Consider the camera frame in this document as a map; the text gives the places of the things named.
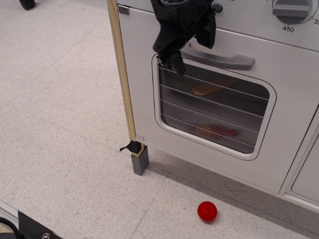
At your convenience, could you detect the white oven door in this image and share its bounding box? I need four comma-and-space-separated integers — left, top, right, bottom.
116, 4, 319, 195

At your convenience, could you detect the black cable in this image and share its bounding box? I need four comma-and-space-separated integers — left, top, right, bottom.
0, 216, 22, 239

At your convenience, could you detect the grey oven door handle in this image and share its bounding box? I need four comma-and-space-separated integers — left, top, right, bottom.
181, 43, 255, 71

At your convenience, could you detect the red plastic ball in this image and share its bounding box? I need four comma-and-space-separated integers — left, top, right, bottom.
197, 201, 218, 223

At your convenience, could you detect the white cupboard door right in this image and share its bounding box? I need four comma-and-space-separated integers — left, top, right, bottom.
291, 128, 319, 205

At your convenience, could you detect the wooden spatula inside oven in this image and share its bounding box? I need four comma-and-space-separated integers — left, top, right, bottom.
192, 77, 242, 96

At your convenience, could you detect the white toy kitchen cabinet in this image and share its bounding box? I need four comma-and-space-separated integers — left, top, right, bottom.
106, 0, 319, 214

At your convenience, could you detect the black caster wheel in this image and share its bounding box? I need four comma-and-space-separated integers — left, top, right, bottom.
19, 0, 35, 10

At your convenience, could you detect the grey round oven knob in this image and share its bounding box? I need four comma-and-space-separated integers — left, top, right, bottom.
272, 0, 313, 25

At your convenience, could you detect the red toy ketchup bottle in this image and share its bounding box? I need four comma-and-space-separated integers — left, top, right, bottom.
187, 125, 237, 139

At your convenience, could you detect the small grey push button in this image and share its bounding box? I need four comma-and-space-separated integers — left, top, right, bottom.
213, 2, 223, 13

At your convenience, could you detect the aluminium frame rail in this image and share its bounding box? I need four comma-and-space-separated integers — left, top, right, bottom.
0, 200, 19, 233

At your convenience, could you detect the black tape strip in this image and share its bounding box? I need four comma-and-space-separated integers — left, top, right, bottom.
120, 140, 142, 154

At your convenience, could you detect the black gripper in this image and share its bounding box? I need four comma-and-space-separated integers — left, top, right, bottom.
151, 0, 216, 75

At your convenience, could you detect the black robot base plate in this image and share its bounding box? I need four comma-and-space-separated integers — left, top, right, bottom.
18, 211, 62, 239

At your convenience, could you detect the metal door hinge top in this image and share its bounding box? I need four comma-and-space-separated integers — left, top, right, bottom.
118, 5, 130, 15

